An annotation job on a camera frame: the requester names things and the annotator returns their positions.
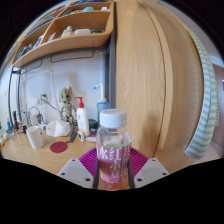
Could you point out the brown robot figurine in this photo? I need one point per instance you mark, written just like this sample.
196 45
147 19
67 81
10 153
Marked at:
68 106

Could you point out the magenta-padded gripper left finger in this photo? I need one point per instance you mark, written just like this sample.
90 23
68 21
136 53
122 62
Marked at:
75 171

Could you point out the black comb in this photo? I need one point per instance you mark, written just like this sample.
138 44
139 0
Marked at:
72 136

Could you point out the flat round red coaster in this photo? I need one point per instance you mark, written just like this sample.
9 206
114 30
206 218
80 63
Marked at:
58 147

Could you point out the blue squeeze bottle, white nozzle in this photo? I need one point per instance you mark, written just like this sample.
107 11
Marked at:
102 106

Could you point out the white tissue pack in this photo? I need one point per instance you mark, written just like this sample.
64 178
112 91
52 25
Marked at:
57 128

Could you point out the green white striped towel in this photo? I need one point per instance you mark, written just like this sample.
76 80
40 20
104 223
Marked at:
206 110

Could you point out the small black box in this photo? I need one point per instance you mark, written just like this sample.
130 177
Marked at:
24 129

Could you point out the white charger block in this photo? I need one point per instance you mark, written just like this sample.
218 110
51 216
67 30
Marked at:
34 119

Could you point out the wooden wardrobe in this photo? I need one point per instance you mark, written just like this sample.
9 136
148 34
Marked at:
146 76

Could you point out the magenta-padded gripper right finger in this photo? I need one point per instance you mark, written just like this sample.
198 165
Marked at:
150 171

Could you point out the clear bottle with pink label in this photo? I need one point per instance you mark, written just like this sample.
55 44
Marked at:
113 156

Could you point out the white pump bottle, red pump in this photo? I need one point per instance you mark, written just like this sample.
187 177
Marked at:
83 121

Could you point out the small blue tube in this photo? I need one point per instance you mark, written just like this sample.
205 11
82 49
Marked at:
9 125

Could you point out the wooden shelf unit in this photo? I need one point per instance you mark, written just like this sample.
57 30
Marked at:
76 39

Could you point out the white paper cup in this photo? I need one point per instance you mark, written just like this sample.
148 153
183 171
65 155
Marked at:
34 138

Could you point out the grey metal frame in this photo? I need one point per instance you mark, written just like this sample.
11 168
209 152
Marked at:
112 73

